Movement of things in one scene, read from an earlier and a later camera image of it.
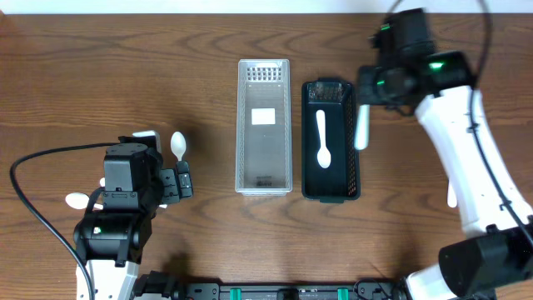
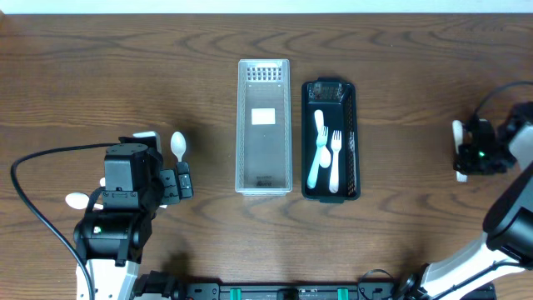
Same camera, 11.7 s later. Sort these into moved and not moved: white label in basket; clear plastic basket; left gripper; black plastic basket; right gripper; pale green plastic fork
Moved: pale green plastic fork; right gripper
Not moved: black plastic basket; white label in basket; clear plastic basket; left gripper
